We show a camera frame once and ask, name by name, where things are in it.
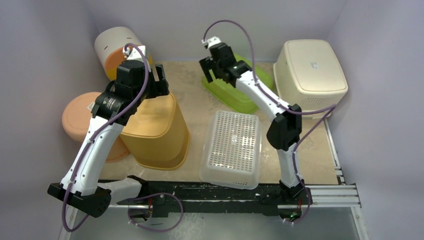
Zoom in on green plastic tray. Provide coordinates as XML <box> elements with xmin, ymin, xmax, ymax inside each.
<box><xmin>201</xmin><ymin>53</ymin><xmax>275</xmax><ymax>114</ymax></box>

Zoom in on yellow perforated plastic basket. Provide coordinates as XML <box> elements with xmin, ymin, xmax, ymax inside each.
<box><xmin>120</xmin><ymin>93</ymin><xmax>190</xmax><ymax>171</ymax></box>

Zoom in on peach round plastic bucket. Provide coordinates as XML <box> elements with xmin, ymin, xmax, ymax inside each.
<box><xmin>62</xmin><ymin>92</ymin><xmax>130</xmax><ymax>163</ymax></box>

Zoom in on cream perforated storage basket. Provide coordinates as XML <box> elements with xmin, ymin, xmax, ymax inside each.
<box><xmin>273</xmin><ymin>39</ymin><xmax>349</xmax><ymax>119</ymax></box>

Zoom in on white perforated strainer tray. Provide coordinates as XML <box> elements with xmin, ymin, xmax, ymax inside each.
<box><xmin>198</xmin><ymin>110</ymin><xmax>262</xmax><ymax>190</ymax></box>

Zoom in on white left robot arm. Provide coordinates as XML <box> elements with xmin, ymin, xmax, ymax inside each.
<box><xmin>47</xmin><ymin>60</ymin><xmax>170</xmax><ymax>218</ymax></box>

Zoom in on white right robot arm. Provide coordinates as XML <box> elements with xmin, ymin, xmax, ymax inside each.
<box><xmin>199</xmin><ymin>39</ymin><xmax>305</xmax><ymax>204</ymax></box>

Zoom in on white orange cylindrical bin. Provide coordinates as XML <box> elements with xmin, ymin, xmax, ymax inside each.
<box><xmin>94</xmin><ymin>26</ymin><xmax>144</xmax><ymax>81</ymax></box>

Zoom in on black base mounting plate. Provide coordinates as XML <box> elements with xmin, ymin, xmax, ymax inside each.
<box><xmin>116</xmin><ymin>181</ymin><xmax>312</xmax><ymax>219</ymax></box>

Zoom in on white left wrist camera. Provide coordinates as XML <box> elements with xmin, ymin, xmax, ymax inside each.
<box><xmin>122</xmin><ymin>45</ymin><xmax>151</xmax><ymax>71</ymax></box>

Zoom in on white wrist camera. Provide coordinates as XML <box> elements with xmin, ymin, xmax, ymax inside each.
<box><xmin>122</xmin><ymin>45</ymin><xmax>151</xmax><ymax>71</ymax></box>
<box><xmin>201</xmin><ymin>36</ymin><xmax>222</xmax><ymax>49</ymax></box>

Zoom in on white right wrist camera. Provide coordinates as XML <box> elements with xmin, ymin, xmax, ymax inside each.
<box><xmin>201</xmin><ymin>36</ymin><xmax>222</xmax><ymax>49</ymax></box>

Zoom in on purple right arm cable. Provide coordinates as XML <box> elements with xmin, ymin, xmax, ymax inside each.
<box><xmin>202</xmin><ymin>19</ymin><xmax>337</xmax><ymax>226</ymax></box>

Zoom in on aluminium frame rails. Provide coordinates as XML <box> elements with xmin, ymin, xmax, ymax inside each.
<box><xmin>58</xmin><ymin>119</ymin><xmax>369</xmax><ymax>240</ymax></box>

